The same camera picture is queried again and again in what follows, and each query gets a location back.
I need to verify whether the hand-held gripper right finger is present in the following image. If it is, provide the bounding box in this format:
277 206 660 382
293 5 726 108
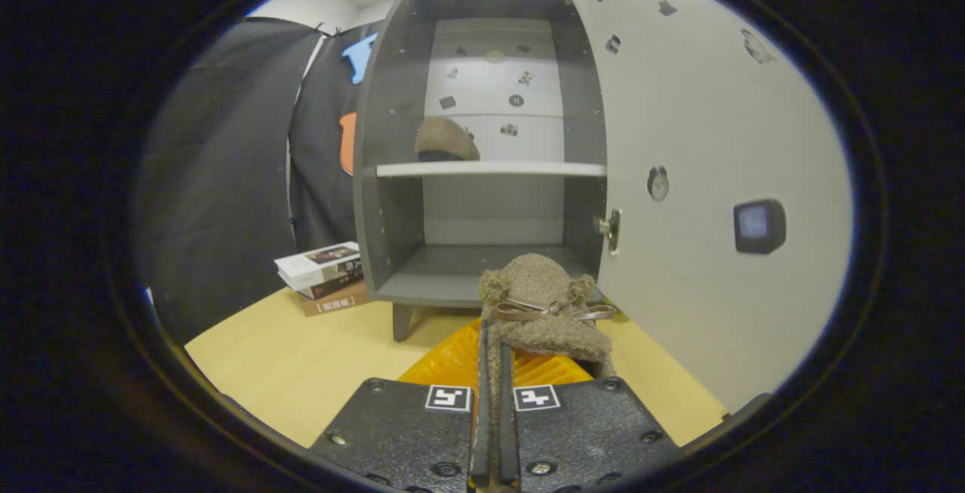
498 348 681 491

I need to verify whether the black cover book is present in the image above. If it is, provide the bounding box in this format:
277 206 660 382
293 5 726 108
289 263 367 301

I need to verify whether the black backdrop cloth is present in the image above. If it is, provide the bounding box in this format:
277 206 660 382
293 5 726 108
136 17 379 344

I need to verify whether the grey shoe cabinet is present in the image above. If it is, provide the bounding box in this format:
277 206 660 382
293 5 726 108
353 0 608 343

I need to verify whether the brown book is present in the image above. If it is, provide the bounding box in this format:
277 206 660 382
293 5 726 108
299 282 372 318

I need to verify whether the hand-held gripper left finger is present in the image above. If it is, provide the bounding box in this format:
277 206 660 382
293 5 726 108
309 320 492 492

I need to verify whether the white shoe cabinet door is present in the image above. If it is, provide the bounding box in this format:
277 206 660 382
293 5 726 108
562 0 856 415

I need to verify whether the brown fuzzy shoe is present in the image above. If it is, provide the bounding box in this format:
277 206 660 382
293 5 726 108
414 116 482 164
477 253 619 492

